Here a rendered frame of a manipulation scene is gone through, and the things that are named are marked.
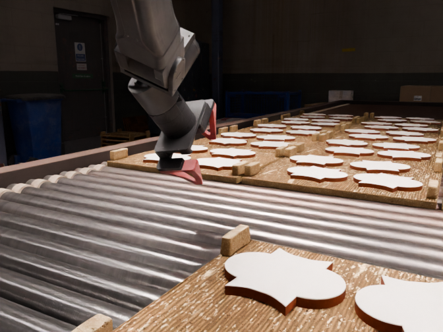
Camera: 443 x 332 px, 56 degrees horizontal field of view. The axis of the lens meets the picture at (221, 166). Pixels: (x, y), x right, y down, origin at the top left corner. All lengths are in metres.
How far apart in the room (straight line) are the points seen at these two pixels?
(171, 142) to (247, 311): 0.32
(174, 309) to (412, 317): 0.23
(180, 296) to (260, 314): 0.09
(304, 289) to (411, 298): 0.10
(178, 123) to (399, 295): 0.38
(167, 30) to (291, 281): 0.31
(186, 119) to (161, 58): 0.17
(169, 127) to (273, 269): 0.27
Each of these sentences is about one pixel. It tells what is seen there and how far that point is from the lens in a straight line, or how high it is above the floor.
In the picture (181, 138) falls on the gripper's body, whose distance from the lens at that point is 0.65.
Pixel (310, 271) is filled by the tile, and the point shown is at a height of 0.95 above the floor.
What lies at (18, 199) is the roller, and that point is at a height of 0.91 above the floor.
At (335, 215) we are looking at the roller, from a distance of 0.80.
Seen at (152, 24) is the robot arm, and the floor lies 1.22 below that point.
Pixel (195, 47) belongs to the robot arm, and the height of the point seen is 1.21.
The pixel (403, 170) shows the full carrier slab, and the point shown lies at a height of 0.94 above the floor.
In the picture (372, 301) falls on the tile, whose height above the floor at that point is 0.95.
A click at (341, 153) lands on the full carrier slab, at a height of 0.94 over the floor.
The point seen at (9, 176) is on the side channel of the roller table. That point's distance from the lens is 1.10.
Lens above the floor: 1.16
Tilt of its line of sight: 12 degrees down
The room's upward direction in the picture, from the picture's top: straight up
